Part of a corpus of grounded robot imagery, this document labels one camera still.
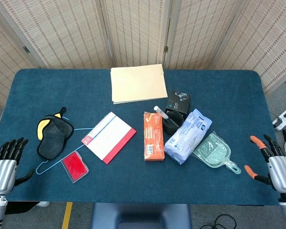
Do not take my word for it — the black cylindrical cup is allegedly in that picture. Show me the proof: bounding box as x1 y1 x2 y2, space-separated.
162 111 184 135

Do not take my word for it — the blue felt table cover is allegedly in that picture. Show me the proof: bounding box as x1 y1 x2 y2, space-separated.
0 68 286 206

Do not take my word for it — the woven bamboo screen panel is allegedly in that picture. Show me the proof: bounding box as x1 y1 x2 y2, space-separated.
99 0 174 69
211 0 286 94
0 0 115 70
164 0 247 70
0 4 42 108

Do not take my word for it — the beige manila folder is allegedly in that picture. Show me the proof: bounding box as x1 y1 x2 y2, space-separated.
110 63 168 105

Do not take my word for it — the spiral notebook with red edge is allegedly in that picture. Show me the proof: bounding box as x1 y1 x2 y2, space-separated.
81 111 137 165

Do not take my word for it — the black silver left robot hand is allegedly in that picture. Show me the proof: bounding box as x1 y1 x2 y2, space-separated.
0 137 35 194

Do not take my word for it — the blue white plastic package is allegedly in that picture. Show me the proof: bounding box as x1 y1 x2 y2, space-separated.
163 108 213 165

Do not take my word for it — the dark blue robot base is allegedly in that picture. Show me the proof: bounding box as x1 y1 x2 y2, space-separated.
90 202 193 229

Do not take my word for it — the grey yellow cloth mitt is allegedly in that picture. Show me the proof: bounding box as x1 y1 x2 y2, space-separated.
36 106 74 160

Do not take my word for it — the orange cardboard box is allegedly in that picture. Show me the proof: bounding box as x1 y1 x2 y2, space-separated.
143 111 165 162

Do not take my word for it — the blue wire hanger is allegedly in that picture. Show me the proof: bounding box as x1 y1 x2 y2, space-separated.
35 116 93 175

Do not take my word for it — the orange-tipped silver right robot hand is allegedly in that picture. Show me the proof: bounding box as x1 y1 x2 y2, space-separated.
244 134 286 195

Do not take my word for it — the white power strip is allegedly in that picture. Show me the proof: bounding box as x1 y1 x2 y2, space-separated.
272 109 286 131

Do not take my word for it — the red clear plastic case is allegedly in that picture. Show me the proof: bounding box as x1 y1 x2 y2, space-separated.
61 150 90 184

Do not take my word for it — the clear green plastic dustpan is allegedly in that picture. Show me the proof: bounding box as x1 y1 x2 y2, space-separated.
192 131 242 175

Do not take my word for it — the black printed product box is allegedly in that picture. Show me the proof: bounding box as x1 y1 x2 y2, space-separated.
165 90 192 115

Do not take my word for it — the clear plastic tube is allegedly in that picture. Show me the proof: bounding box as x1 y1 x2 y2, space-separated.
153 105 177 127

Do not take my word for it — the black cable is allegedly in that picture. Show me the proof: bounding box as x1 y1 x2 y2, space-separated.
199 214 237 229

